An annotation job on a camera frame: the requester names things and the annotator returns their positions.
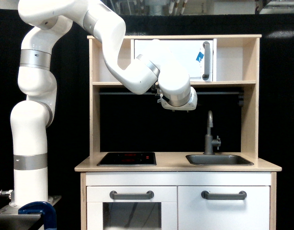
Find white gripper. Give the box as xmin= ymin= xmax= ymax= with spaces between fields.
xmin=159 ymin=87 xmax=198 ymax=111

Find white microwave door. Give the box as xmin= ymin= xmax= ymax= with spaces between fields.
xmin=134 ymin=39 xmax=216 ymax=81

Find grey microwave door handle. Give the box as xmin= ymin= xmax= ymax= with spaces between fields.
xmin=202 ymin=42 xmax=211 ymax=80

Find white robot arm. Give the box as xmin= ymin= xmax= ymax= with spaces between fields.
xmin=10 ymin=0 xmax=197 ymax=207

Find white oven door with window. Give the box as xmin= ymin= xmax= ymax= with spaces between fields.
xmin=87 ymin=186 xmax=177 ymax=230

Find white cabinet door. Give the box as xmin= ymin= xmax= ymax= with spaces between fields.
xmin=178 ymin=186 xmax=270 ymax=230

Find blue tape piece right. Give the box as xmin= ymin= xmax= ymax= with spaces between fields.
xmin=196 ymin=52 xmax=204 ymax=63

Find grey toy faucet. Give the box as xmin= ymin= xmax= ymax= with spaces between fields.
xmin=204 ymin=110 xmax=221 ymax=155

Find grey toy sink basin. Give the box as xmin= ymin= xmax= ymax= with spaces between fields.
xmin=186 ymin=154 xmax=254 ymax=166

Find black toy stovetop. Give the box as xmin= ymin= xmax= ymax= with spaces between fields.
xmin=97 ymin=152 xmax=157 ymax=166

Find blue C-clamp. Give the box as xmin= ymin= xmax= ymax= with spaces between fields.
xmin=18 ymin=201 xmax=57 ymax=230

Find wooden toy kitchen frame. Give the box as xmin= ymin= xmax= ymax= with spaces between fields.
xmin=75 ymin=34 xmax=281 ymax=230

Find black hanging rail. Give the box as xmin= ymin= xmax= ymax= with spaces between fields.
xmin=99 ymin=92 xmax=242 ymax=95

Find grey oven door handle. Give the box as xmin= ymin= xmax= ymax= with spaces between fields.
xmin=109 ymin=191 xmax=154 ymax=200

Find grey cabinet door handle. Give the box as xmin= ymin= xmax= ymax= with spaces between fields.
xmin=201 ymin=191 xmax=247 ymax=200

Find silver cable connector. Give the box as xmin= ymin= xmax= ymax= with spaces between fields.
xmin=0 ymin=189 xmax=13 ymax=199

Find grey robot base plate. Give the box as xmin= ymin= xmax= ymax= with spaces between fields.
xmin=0 ymin=195 xmax=62 ymax=220

